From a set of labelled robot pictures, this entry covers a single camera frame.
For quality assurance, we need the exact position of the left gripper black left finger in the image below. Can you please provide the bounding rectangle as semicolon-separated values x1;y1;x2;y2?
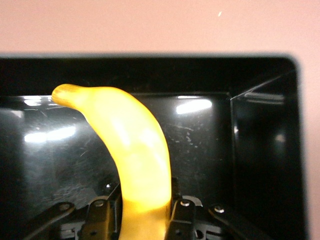
14;183;123;240

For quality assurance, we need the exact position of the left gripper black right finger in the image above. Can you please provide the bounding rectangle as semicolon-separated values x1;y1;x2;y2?
166;177;273;240

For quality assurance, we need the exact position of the yellow banana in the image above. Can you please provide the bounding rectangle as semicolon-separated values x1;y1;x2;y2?
51;83;173;240

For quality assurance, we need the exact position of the black plastic box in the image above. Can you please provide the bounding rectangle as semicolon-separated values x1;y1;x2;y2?
0;52;305;240

